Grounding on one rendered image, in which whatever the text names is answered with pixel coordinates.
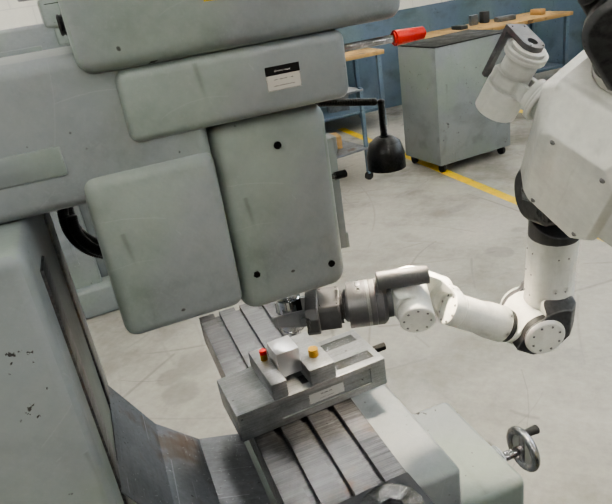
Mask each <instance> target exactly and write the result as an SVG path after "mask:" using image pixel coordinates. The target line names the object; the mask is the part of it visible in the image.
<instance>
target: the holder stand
mask: <svg viewBox="0 0 612 504"><path fill-rule="evenodd" d="M338 504H434V503H433V501H432V500H431V499H430V498H429V497H428V496H427V494H426V493H425V492H424V491H423V490H422V488H421V487H420V486H419V485H418V484H417V483H416V481H415V480H414V479H413V478H412V477H411V475H410V474H409V473H408V472H405V473H403V474H401V475H399V476H396V477H394V478H392V479H390V480H388V481H386V482H383V483H381V484H379V485H377V486H375V487H373V488H371V489H368V490H366V491H364V492H362V493H360V494H358V495H355V496H353V497H351V498H349V499H347V500H345V501H343V502H340V503H338Z"/></svg>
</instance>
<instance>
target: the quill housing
mask: <svg viewBox="0 0 612 504"><path fill-rule="evenodd" d="M206 131H207V136H208V141H209V145H210V150H211V155H212V157H213V159H214V163H215V168H216V172H217V177H218V182H219V187H220V191H221V196H222V201H223V205H224V210H225V215H226V219H227V224H228V229H229V234H230V238H231V243H232V248H233V252H234V257H235V262H236V266H237V271H238V276H239V280H240V285H241V290H242V297H241V299H242V300H243V302H244V303H246V304H247V305H249V306H253V307H256V306H262V305H265V304H268V303H271V302H275V301H278V300H281V299H284V298H287V297H291V296H294V295H297V294H300V293H303V292H307V291H310V290H313V289H316V288H320V287H323V286H326V285H329V284H332V283H335V282H337V281H338V280H339V279H340V278H341V276H342V274H343V267H344V266H343V258H342V250H341V243H340V235H339V228H338V220H337V213H336V205H335V197H334V190H333V182H332V175H331V167H330V159H329V152H328V144H327V137H326V129H325V122H324V115H323V112H322V110H321V109H320V107H319V106H317V105H316V104H311V105H306V106H302V107H297V108H293V109H288V110H284V111H279V112H275V113H270V114H266V115H261V116H257V117H252V118H248V119H243V120H239V121H234V122H230V123H225V124H221V125H216V126H212V127H207V128H206Z"/></svg>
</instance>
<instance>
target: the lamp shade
mask: <svg viewBox="0 0 612 504"><path fill-rule="evenodd" d="M367 165H368V171H370V172H372V173H392V172H396V171H399V170H402V169H404V168H405V167H406V157H405V150H404V148H403V145H402V143H401V141H400V139H399V138H397V137H395V136H393V135H390V134H388V135H386V136H381V135H379V136H377V137H375V138H374V139H373V140H372V141H371V142H370V143H369V147H368V151H367Z"/></svg>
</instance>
